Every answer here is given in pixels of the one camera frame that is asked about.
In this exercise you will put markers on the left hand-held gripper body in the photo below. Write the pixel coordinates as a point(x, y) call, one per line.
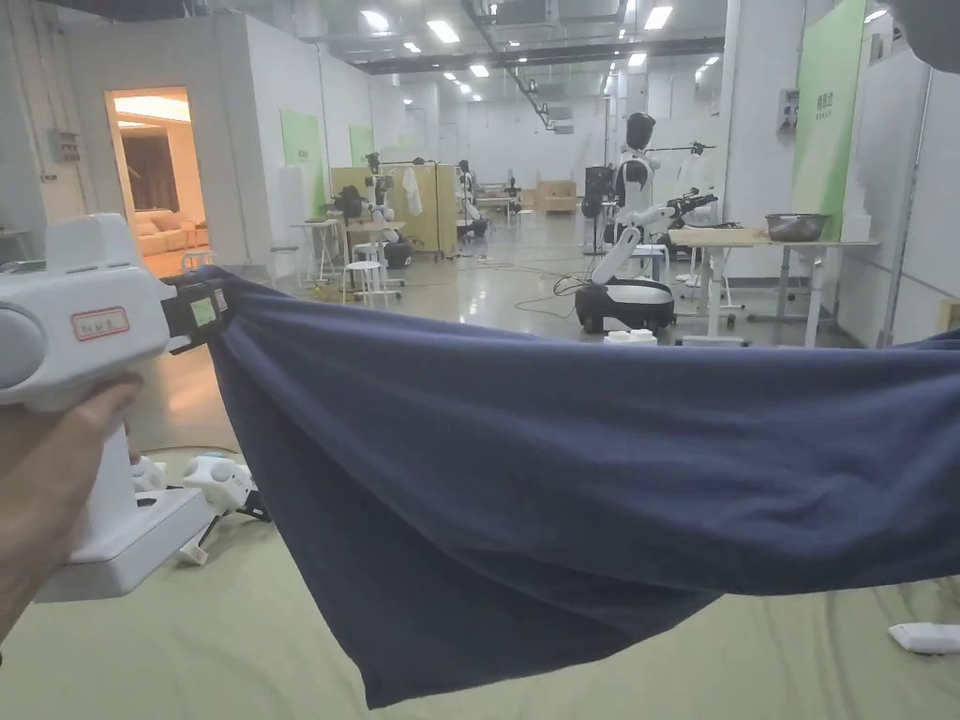
point(67, 322)

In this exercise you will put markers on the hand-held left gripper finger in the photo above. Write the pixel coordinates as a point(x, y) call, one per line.
point(196, 279)
point(201, 315)

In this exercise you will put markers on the dark blue shirt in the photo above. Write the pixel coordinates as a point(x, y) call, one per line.
point(540, 450)

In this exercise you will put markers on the person's left hand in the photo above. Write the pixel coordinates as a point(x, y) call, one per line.
point(45, 480)

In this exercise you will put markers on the beige sofa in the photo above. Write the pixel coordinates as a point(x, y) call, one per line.
point(169, 229)

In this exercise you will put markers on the spare white hand-held gripper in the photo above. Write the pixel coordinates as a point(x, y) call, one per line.
point(150, 474)
point(214, 480)

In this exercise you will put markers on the white robot with black arms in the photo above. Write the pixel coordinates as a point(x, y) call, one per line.
point(382, 210)

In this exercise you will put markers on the wooden clothes rack screen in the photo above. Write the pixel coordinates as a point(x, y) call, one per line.
point(442, 210)

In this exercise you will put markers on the black and white robot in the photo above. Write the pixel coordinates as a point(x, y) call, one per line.
point(471, 202)

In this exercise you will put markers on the bed with pale green sheet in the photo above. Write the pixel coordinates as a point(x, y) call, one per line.
point(225, 645)

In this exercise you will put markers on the wooden crate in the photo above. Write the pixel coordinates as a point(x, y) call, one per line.
point(556, 199)

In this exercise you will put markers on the white box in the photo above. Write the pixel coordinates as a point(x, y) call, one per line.
point(631, 337)

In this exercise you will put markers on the white humanoid robot, wheeled base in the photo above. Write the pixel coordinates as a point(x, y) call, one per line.
point(634, 225)

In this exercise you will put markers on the white flat device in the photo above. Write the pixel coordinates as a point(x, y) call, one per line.
point(926, 639)

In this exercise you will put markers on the grey wall switch box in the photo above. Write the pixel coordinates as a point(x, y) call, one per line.
point(64, 145)

